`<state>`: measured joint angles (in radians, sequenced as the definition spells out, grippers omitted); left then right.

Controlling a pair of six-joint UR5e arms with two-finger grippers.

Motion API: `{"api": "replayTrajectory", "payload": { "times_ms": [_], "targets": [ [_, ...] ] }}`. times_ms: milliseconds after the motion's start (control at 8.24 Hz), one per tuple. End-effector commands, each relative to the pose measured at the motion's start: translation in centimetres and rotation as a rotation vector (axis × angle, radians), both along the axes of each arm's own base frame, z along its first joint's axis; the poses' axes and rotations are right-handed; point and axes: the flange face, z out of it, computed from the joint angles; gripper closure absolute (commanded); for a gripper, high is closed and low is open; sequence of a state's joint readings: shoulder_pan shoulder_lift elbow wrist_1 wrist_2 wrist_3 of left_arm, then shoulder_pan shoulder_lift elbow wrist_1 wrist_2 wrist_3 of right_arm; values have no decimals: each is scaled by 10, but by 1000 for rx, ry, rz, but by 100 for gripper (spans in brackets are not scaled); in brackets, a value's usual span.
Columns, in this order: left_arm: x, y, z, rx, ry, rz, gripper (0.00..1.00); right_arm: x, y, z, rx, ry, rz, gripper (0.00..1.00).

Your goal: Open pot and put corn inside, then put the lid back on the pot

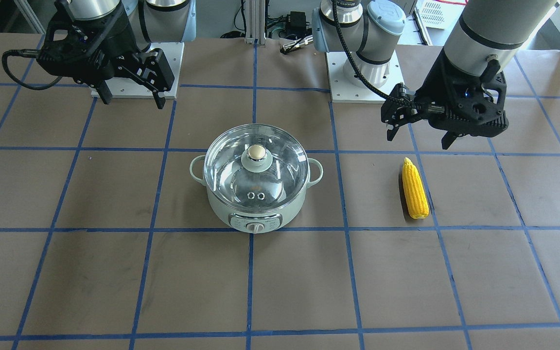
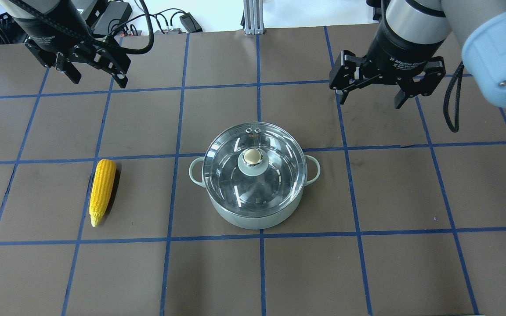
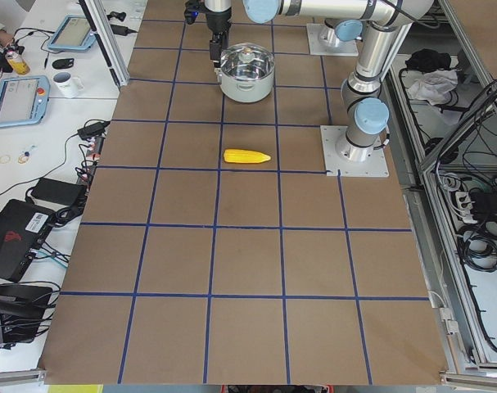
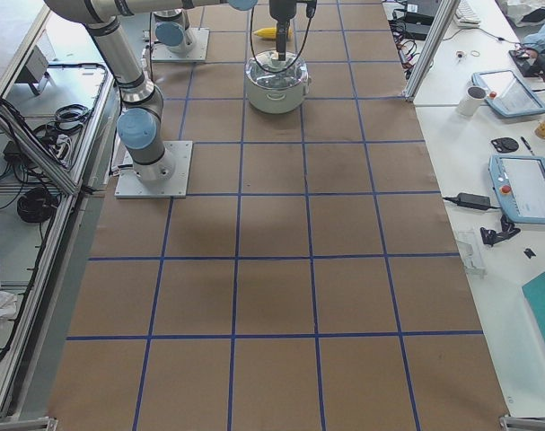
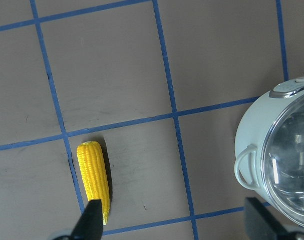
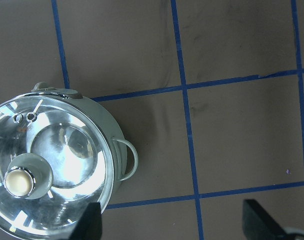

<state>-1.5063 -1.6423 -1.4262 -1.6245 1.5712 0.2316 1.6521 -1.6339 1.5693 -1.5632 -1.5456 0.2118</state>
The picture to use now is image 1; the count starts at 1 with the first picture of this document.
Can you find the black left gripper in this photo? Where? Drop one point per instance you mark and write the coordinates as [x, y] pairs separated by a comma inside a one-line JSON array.
[[439, 82]]

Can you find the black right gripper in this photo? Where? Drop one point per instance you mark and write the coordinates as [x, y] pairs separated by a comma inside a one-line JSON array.
[[114, 36]]

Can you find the yellow corn cob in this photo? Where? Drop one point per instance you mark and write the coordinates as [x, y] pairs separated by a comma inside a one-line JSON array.
[[414, 192]]

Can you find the glass pot lid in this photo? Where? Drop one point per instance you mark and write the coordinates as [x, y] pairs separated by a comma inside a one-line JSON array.
[[256, 168]]

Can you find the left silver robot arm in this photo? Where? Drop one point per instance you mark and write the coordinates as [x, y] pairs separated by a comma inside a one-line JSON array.
[[372, 31]]

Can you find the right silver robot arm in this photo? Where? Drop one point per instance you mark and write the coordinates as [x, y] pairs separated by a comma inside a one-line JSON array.
[[154, 21]]

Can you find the pale green electric pot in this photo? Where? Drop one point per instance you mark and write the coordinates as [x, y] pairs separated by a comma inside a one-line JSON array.
[[255, 222]]

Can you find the white plastic basket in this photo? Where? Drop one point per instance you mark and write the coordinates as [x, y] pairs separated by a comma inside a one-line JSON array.
[[440, 14]]

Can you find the black power adapter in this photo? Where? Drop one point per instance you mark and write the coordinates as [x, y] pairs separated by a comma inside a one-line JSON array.
[[296, 23]]

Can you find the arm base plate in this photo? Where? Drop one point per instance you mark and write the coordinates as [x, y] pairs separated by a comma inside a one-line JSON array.
[[123, 85], [346, 87]]

